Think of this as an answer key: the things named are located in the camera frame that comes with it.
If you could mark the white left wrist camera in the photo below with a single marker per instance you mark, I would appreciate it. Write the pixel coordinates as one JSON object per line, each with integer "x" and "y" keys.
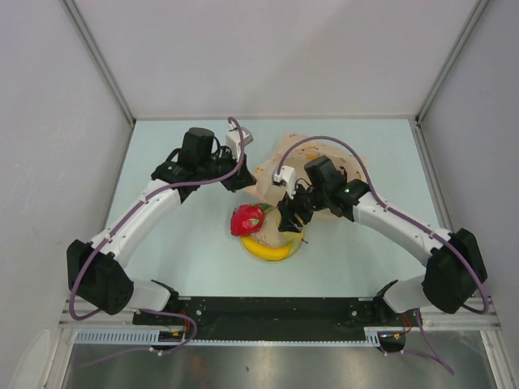
{"x": 236, "y": 140}

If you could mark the cream plate with leaf motif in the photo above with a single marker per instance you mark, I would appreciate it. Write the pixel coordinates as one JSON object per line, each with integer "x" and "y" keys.
{"x": 269, "y": 235}

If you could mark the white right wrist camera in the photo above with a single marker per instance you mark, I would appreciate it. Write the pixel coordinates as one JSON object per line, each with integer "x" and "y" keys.
{"x": 286, "y": 176}

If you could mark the aluminium right corner post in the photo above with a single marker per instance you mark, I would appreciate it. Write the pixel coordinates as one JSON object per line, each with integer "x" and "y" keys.
{"x": 470, "y": 25}

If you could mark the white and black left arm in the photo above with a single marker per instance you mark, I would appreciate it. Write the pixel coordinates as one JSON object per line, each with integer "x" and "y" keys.
{"x": 96, "y": 268}

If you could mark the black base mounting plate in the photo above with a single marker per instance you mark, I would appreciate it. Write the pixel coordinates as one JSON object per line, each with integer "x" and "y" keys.
{"x": 282, "y": 319}

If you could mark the aluminium corner post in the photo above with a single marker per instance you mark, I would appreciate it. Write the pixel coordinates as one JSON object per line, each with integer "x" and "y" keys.
{"x": 89, "y": 42}
{"x": 470, "y": 25}

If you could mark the orange fake fruit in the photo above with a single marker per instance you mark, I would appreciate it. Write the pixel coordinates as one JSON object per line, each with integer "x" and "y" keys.
{"x": 290, "y": 226}

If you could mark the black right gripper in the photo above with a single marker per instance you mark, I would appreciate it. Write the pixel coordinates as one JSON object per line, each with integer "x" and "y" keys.
{"x": 289, "y": 220}

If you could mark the aluminium right side rail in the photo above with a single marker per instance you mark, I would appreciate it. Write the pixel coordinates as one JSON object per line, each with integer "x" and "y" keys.
{"x": 433, "y": 182}

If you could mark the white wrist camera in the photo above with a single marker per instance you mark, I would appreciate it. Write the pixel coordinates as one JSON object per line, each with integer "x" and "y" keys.
{"x": 236, "y": 140}
{"x": 286, "y": 176}

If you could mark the aluminium left corner post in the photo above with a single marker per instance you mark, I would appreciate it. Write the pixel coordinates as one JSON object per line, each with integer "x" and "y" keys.
{"x": 89, "y": 42}

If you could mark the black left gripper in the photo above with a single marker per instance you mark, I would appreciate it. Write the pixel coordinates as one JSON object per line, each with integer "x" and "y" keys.
{"x": 241, "y": 179}

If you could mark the yellow fake banana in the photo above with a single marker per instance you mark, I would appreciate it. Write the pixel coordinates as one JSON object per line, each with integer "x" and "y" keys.
{"x": 266, "y": 253}

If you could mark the translucent banana-print plastic bag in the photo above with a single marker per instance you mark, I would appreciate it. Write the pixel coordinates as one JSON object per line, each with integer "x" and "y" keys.
{"x": 294, "y": 151}

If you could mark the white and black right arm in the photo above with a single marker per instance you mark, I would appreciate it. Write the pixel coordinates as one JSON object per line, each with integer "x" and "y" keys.
{"x": 453, "y": 262}

